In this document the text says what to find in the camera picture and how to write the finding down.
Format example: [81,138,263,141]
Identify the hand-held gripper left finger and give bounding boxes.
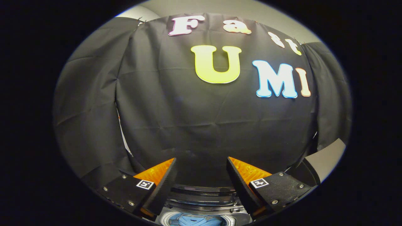
[96,158,177,218]

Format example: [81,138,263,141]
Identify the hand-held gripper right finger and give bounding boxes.
[226,156,313,219]

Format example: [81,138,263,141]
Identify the dark washing machine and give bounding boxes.
[155,184,253,226]

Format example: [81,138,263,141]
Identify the light blue polo shirt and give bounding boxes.
[168,213,227,226]

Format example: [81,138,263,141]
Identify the black backdrop cloth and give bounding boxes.
[53,13,352,189]

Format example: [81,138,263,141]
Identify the grey cabinet with dark top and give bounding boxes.
[287,137,346,186]

